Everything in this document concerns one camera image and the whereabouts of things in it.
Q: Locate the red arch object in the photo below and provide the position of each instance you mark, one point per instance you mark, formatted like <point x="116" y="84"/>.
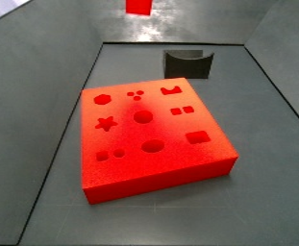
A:
<point x="137" y="6"/>

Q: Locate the black curved fixture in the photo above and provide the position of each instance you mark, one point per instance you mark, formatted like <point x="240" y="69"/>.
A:
<point x="187" y="63"/>

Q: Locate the red shape sorting block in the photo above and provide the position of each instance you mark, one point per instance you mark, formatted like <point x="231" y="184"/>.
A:
<point x="148" y="137"/>

